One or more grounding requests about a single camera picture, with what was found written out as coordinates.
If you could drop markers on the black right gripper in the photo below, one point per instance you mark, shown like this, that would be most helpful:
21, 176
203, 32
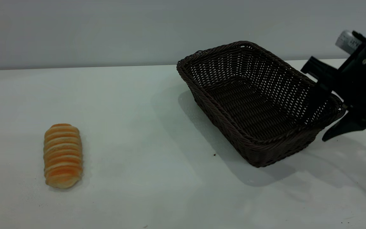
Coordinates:
361, 92

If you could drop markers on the dark brown woven basket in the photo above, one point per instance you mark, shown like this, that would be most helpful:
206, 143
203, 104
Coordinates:
253, 111

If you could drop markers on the ridged orange bread roll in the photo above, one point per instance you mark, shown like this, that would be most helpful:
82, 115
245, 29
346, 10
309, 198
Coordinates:
63, 156

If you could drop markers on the white label tag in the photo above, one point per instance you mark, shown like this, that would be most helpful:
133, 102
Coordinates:
346, 41

